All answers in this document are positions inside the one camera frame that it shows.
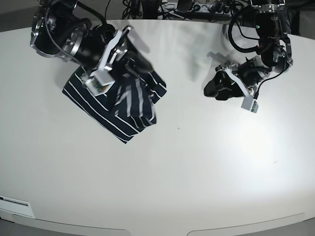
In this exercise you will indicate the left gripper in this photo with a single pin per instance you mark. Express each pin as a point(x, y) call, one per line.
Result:
point(236, 77)

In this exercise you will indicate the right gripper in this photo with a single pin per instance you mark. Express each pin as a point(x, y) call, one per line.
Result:
point(120, 53)

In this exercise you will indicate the navy white striped T-shirt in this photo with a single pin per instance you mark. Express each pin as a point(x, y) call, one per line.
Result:
point(126, 109)

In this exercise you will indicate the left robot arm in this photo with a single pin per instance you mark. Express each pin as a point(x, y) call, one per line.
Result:
point(273, 52)

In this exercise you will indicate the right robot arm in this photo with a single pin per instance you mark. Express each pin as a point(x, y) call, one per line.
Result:
point(70, 30)

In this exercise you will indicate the white power strip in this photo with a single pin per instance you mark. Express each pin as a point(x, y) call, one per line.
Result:
point(215, 7)

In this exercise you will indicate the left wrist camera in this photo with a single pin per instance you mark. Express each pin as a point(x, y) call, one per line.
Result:
point(250, 104)

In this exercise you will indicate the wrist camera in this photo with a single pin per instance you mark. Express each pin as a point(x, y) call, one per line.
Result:
point(94, 86)
point(250, 104)

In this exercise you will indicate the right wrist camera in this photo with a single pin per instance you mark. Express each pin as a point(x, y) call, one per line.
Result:
point(94, 86)

